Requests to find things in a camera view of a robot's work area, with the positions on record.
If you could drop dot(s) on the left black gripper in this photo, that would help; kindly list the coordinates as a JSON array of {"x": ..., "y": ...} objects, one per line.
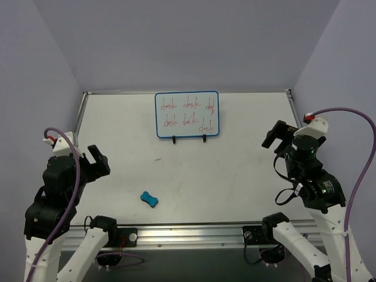
[{"x": 96, "y": 164}]

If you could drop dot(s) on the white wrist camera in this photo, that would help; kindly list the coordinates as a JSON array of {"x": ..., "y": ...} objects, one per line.
[
  {"x": 60, "y": 146},
  {"x": 316, "y": 126}
]

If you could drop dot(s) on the blue bone-shaped eraser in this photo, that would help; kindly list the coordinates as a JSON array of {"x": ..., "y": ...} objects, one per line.
[{"x": 149, "y": 199}]

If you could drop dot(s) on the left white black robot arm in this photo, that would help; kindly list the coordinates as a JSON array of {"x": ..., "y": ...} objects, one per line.
[{"x": 48, "y": 219}]

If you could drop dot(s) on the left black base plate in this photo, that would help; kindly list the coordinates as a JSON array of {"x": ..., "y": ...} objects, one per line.
[{"x": 126, "y": 237}]

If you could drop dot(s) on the blue framed small whiteboard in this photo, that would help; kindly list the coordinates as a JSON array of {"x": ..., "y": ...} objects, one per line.
[{"x": 187, "y": 114}]

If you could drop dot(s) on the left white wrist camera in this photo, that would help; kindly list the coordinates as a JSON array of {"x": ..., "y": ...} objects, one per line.
[{"x": 60, "y": 146}]

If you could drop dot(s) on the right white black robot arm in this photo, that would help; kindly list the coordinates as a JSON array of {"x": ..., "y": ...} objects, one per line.
[{"x": 323, "y": 197}]

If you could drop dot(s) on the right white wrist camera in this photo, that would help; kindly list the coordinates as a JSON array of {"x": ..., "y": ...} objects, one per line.
[{"x": 316, "y": 126}]

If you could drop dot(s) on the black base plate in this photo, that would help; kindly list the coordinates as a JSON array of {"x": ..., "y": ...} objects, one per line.
[
  {"x": 126, "y": 237},
  {"x": 253, "y": 235}
]

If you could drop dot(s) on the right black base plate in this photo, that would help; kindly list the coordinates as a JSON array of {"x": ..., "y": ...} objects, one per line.
[{"x": 253, "y": 235}]

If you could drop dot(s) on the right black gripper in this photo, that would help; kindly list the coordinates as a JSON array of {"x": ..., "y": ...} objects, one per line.
[{"x": 279, "y": 133}]

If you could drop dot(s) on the aluminium front rail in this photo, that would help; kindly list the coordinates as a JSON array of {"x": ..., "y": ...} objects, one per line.
[{"x": 188, "y": 237}]

